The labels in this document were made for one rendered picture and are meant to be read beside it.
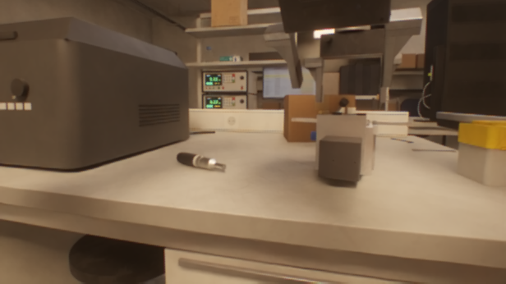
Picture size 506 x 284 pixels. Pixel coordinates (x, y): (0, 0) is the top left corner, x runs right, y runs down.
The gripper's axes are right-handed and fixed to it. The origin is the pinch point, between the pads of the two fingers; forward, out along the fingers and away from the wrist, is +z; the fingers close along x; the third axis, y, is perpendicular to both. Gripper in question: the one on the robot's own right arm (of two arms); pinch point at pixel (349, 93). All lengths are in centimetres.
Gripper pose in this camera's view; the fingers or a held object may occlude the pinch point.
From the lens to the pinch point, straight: 62.6
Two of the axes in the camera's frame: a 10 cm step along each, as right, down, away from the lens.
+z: -0.1, 10.0, 0.9
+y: -4.1, 0.8, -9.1
